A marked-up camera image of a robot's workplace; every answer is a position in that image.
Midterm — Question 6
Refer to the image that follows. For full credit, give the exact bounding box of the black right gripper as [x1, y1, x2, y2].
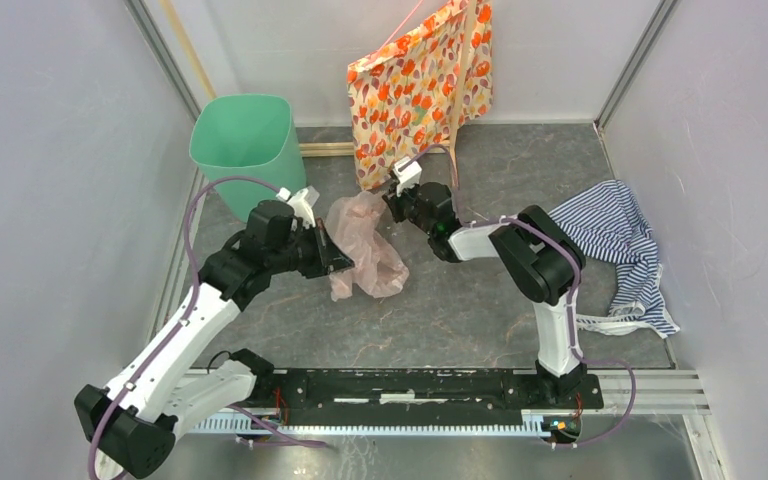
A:
[383, 179, 435, 238]

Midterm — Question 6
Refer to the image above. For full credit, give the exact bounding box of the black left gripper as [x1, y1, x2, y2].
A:
[267, 218, 354, 280]

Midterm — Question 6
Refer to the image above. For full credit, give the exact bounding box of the pink plastic trash bag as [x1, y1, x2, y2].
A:
[325, 191, 409, 301]

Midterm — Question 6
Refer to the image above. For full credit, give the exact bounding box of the green plastic trash bin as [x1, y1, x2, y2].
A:
[189, 94, 307, 193]

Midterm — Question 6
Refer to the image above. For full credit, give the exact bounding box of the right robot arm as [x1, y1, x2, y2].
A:
[383, 182, 587, 408]

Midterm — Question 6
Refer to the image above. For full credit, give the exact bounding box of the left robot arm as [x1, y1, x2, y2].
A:
[74, 200, 354, 479]

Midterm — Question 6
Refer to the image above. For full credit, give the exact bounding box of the floral orange fabric bag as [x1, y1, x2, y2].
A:
[347, 1, 494, 190]

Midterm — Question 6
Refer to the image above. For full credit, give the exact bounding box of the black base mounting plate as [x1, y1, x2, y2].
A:
[242, 368, 604, 427]

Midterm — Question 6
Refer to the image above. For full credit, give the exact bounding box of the blue white striped cloth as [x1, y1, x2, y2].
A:
[550, 180, 680, 338]

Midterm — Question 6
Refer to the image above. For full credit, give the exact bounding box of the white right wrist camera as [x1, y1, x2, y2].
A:
[391, 156, 422, 196]

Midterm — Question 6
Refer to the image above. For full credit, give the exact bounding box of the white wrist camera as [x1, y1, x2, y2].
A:
[275, 186, 320, 227]
[391, 156, 422, 196]

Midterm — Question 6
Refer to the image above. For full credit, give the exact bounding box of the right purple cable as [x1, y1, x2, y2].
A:
[402, 143, 637, 448]

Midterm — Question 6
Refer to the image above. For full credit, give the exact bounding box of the purple cable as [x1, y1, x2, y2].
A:
[87, 176, 293, 480]
[402, 143, 637, 448]

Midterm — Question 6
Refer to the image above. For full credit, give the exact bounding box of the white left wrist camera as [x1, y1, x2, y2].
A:
[275, 186, 320, 227]

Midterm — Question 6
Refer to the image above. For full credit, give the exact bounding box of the wooden stick frame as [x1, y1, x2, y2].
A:
[158, 0, 477, 188]

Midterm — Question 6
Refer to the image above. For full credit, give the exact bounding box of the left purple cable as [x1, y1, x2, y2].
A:
[87, 176, 293, 480]

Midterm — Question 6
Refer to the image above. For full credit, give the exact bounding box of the white slotted cable duct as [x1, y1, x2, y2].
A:
[190, 412, 550, 439]

